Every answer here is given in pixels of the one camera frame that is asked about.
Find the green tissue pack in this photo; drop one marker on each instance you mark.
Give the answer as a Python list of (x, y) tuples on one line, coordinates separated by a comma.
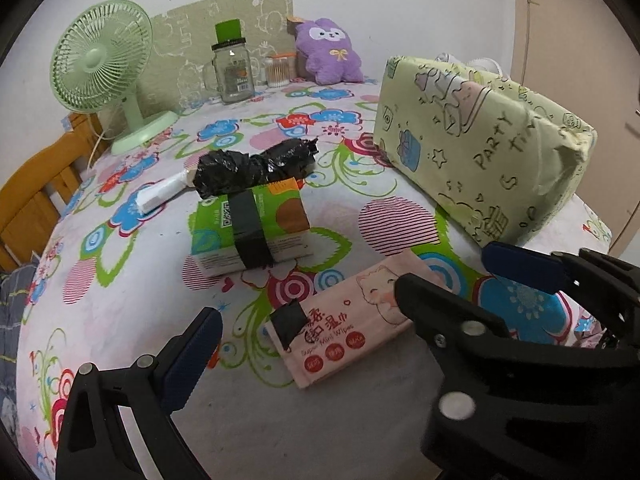
[(220, 240)]

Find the yellow cartoon storage box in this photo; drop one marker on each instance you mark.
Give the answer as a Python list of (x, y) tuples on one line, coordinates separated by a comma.
[(475, 150)]

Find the white standing fan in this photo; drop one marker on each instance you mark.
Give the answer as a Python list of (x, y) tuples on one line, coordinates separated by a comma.
[(480, 63)]

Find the floral tablecloth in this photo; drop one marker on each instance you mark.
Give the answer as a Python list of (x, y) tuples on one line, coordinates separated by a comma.
[(350, 240)]

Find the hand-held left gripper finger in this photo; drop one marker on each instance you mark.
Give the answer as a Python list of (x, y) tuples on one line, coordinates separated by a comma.
[(195, 355)]

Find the black plastic bag roll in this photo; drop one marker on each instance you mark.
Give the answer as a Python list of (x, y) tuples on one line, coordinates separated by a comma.
[(250, 167)]

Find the wooden chair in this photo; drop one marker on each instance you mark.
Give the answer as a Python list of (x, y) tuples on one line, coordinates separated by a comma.
[(35, 200)]

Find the white roll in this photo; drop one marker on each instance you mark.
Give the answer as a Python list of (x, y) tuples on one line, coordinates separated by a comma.
[(160, 195)]

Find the cotton swab jar orange lid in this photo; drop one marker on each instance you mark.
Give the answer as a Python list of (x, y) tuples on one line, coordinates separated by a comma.
[(280, 72)]

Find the pink wet wipes pack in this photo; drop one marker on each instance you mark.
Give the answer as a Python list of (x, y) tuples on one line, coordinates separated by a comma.
[(350, 330)]

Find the grey plaid pillow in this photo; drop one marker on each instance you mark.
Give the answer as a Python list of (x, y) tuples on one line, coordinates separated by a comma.
[(10, 320)]

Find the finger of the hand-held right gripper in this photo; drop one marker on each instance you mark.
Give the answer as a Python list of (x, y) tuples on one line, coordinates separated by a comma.
[(520, 265), (450, 310)]

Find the glass mug with green lid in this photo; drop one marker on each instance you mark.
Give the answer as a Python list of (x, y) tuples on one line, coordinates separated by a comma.
[(235, 77)]

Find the green desk fan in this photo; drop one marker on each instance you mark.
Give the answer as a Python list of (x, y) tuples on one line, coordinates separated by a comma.
[(100, 55)]

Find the purple plush bunny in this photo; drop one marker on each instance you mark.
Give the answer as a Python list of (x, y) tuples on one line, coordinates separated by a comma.
[(327, 60)]

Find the beige door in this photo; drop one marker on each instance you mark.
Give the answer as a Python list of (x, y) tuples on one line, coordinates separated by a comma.
[(575, 60)]

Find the green patterned board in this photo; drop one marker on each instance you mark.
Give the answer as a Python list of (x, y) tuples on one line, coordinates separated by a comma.
[(190, 35)]

